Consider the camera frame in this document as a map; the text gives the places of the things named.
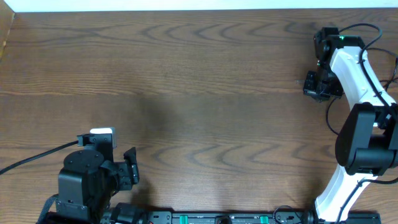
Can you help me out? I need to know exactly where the thin black usb cable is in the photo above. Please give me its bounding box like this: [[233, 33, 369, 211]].
[[325, 46, 398, 136]]

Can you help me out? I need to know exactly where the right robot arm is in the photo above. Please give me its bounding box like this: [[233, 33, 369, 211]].
[[301, 27, 397, 223]]

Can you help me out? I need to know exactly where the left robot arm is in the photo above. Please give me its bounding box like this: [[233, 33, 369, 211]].
[[37, 133, 139, 223]]

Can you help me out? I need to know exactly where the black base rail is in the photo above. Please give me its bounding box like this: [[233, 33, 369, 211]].
[[99, 202, 382, 224]]

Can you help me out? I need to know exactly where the right camera cable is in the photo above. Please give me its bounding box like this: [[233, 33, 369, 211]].
[[334, 22, 398, 223]]

